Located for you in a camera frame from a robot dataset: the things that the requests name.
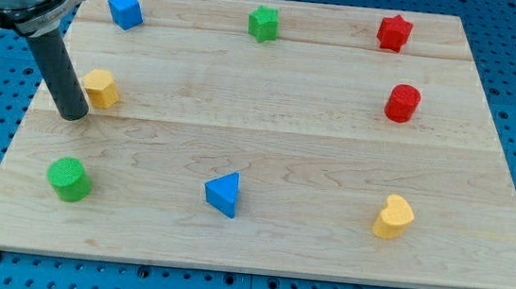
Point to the wooden board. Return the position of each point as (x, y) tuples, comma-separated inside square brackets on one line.
[(300, 119)]

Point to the blue triangle block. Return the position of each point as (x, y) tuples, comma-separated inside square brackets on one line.
[(222, 193)]

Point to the green star block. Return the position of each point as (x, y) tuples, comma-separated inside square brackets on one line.
[(264, 24)]

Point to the red cylinder block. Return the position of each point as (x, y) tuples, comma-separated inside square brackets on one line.
[(402, 103)]

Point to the yellow heart block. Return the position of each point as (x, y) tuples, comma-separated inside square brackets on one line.
[(393, 219)]

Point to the yellow hexagon block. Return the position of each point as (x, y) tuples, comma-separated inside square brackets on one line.
[(100, 88)]

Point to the red star block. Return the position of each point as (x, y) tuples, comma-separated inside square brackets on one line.
[(394, 32)]

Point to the blue cube block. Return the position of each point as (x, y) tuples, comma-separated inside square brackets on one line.
[(126, 13)]

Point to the green cylinder block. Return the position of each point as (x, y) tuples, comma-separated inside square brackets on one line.
[(69, 179)]

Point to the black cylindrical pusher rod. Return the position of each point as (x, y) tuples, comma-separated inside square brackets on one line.
[(59, 75)]

